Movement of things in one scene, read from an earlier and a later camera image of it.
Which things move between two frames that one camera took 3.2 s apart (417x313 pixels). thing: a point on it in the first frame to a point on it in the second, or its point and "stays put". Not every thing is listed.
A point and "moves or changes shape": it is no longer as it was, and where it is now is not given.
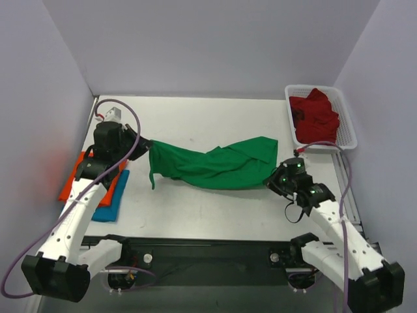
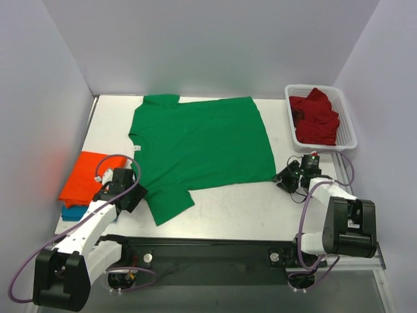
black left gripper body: x=133 y=143 to x=135 y=197
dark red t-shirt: x=314 y=118 stays put
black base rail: x=183 y=261 stays put
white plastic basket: x=345 y=137 stays put
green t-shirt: x=246 y=164 moves or changes shape
